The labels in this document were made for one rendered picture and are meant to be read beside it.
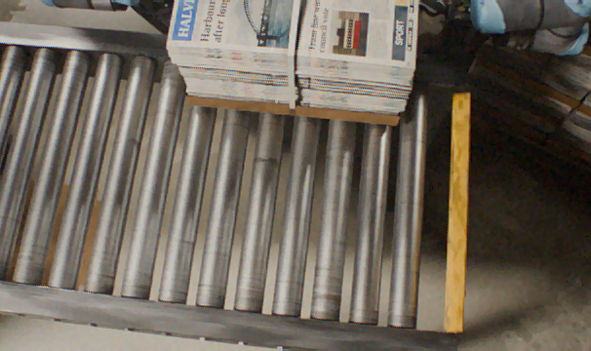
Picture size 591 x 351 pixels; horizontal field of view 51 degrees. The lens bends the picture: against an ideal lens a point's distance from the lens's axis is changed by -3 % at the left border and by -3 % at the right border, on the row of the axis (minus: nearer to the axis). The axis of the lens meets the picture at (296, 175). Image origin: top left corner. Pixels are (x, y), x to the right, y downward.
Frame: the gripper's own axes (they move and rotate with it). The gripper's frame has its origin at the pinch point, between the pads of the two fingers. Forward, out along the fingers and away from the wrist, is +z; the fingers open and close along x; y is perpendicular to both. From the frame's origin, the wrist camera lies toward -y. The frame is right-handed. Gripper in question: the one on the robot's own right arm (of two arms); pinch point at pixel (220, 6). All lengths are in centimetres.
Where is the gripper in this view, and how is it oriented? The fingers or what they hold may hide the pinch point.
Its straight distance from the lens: 127.9
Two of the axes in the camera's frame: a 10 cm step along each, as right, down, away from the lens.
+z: 9.9, 1.0, -0.4
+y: -0.1, -3.1, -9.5
